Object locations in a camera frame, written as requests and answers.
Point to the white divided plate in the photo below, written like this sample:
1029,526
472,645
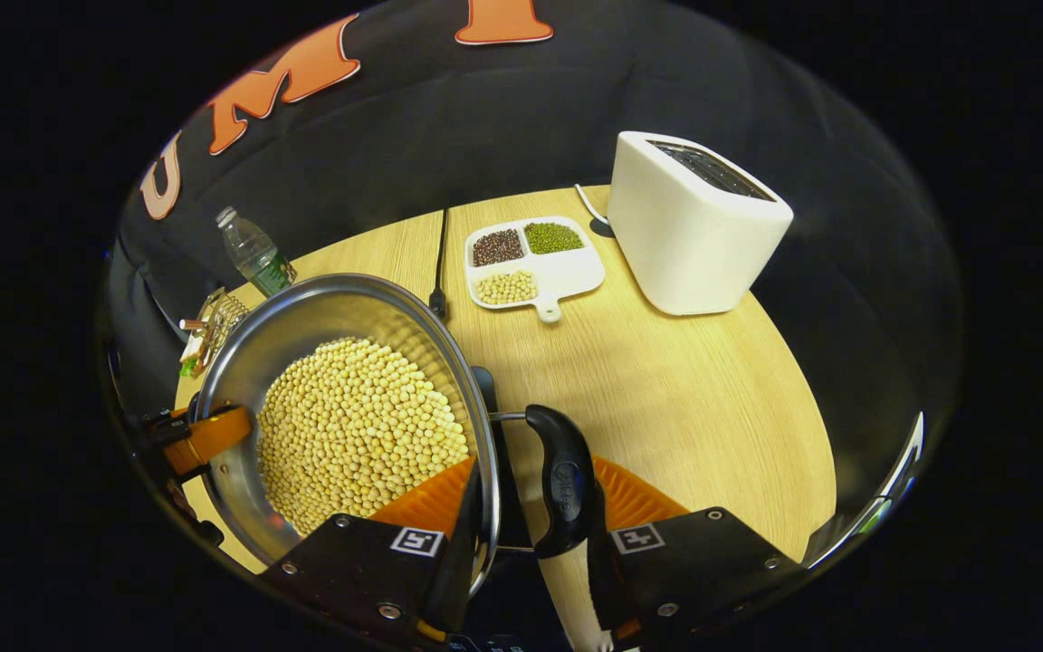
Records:
567,272

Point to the stainless steel pot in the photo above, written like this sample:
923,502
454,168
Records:
304,326

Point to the toy sandwich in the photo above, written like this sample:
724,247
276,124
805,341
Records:
191,358

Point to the red bean heap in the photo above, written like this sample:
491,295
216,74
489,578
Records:
497,247

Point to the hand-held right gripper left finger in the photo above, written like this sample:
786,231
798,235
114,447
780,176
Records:
449,580

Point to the white toaster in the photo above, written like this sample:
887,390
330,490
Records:
684,244

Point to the green mung bean heap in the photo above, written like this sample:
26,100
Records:
553,237

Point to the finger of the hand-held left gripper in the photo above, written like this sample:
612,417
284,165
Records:
209,437

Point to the clear plastic water bottle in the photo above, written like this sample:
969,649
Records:
254,254

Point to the black backdrop cloth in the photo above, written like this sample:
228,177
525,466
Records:
449,118

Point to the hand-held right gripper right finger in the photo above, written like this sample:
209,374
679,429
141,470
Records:
603,589

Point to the black induction cooktop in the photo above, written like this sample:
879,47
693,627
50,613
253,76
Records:
508,471

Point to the small soybean heap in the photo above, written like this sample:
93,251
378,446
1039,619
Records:
507,287

